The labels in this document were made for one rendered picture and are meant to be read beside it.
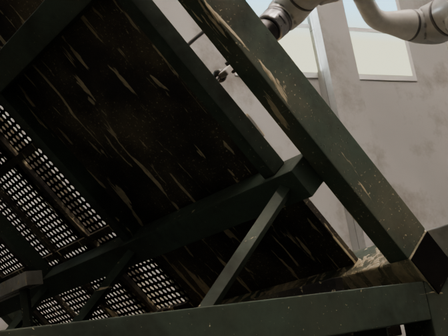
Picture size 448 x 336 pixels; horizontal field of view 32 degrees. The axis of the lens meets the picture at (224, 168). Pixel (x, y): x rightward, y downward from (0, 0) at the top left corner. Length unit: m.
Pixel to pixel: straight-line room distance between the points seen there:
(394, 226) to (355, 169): 0.16
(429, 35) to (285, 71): 0.90
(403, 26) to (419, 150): 4.67
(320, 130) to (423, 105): 5.61
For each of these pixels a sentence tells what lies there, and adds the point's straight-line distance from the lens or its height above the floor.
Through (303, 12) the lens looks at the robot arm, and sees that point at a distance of 2.24.
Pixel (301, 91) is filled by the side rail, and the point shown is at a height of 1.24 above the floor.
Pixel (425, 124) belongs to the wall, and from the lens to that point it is 7.31.
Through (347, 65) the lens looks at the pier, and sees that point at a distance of 6.74.
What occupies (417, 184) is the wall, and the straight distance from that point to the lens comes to 7.03.
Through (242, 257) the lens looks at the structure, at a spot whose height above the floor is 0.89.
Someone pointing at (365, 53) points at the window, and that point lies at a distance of 7.13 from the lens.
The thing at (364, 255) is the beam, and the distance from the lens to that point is 2.05.
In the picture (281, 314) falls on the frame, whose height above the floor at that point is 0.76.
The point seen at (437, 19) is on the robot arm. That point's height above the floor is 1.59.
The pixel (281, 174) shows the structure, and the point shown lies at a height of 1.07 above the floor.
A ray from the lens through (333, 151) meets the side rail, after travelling 1.79.
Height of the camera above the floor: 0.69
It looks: 14 degrees up
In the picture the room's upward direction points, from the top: 10 degrees counter-clockwise
